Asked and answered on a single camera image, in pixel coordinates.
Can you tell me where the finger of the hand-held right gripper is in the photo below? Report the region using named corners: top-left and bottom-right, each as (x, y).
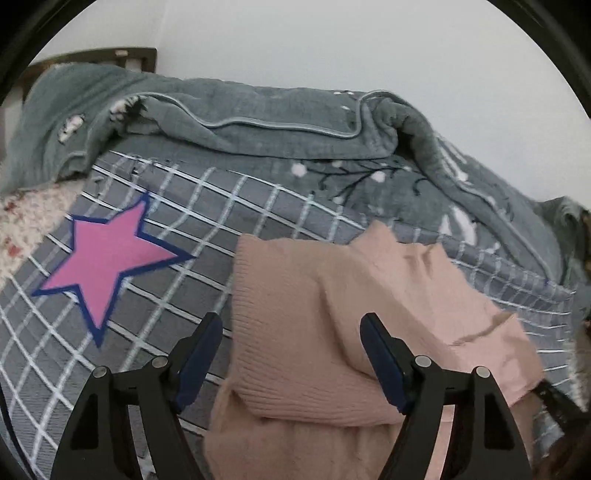
top-left (533, 381), bottom-right (580, 432)

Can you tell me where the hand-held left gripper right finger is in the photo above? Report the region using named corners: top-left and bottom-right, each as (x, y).
top-left (359, 313), bottom-right (532, 480)

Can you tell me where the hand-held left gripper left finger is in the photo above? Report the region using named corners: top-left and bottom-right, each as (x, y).
top-left (50, 312), bottom-right (223, 480)

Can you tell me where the pink knit sweater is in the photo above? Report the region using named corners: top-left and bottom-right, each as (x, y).
top-left (203, 219), bottom-right (546, 480)

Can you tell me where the grey checked star bedsheet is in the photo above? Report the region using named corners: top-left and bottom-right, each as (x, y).
top-left (0, 150), bottom-right (578, 480)

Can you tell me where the white red-flecked pillow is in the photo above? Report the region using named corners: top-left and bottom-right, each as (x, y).
top-left (0, 182), bottom-right (86, 287)

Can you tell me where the grey-green floral quilt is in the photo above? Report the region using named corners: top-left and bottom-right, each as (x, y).
top-left (0, 62), bottom-right (591, 296)

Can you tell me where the dark wooden headboard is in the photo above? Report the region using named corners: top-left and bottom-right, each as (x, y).
top-left (25, 46), bottom-right (158, 75)

